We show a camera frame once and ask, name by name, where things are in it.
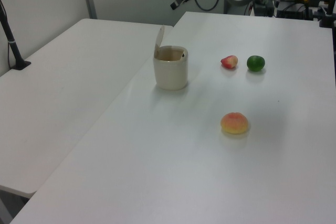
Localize cream hinged bin lid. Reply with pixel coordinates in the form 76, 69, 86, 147
153, 24, 166, 58

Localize cream garbage bin body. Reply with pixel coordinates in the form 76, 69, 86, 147
153, 45, 189, 91

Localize small black device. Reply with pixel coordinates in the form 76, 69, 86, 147
252, 0, 274, 17

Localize red bitten toy fruit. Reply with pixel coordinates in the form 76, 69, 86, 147
220, 55, 239, 70

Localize green toy lime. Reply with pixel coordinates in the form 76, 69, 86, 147
246, 55, 266, 72

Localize black electronics box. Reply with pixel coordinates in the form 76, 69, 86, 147
275, 0, 313, 20

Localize black clamp stand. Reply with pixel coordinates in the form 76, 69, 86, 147
318, 0, 336, 28

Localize orange yellow toy peach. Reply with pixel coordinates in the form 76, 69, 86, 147
220, 112, 249, 134

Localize black pole with base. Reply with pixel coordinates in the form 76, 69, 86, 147
0, 0, 32, 71

